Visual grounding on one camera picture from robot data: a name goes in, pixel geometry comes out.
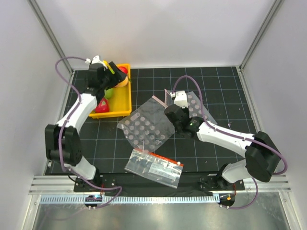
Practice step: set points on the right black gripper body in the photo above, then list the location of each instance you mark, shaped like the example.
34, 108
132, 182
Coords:
186, 110

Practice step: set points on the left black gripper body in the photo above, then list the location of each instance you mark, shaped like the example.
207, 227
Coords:
111, 80

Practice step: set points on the orange peach toy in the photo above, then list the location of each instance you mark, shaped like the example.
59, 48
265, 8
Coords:
123, 83

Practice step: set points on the pink polka dot zip bag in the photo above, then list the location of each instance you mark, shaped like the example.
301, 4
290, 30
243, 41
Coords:
148, 128

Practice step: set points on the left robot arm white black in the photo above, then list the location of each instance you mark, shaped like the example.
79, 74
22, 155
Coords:
62, 140

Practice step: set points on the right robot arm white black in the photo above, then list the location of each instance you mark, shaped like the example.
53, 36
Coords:
260, 158

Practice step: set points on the clear bag orange zipper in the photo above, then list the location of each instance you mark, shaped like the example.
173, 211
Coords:
155, 168

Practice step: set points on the green cabbage toy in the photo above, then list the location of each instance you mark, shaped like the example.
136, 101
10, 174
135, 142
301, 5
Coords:
109, 93

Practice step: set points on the red apple toy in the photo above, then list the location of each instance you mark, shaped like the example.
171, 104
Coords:
123, 69

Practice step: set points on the red dragon fruit toy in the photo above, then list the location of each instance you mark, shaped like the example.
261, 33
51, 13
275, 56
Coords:
103, 106

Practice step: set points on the yellow plastic tray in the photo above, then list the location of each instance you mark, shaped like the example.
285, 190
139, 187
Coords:
120, 103

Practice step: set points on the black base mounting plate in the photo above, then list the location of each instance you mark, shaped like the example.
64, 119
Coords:
190, 184

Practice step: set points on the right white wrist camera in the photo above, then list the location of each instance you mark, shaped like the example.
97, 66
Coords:
180, 99

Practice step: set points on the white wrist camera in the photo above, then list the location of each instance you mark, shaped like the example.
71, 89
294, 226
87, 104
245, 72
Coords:
180, 99
96, 62

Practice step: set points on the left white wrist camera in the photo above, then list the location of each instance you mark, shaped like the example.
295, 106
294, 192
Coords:
96, 62

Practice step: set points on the left aluminium frame post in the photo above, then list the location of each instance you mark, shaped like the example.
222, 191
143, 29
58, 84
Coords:
46, 27

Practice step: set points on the aluminium frame post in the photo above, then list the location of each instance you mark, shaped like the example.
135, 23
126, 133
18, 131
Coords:
261, 32
46, 27

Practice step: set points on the slotted white cable duct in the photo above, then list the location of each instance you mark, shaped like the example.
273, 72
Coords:
96, 199

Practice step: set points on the right aluminium frame post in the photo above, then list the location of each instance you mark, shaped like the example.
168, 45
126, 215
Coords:
261, 32

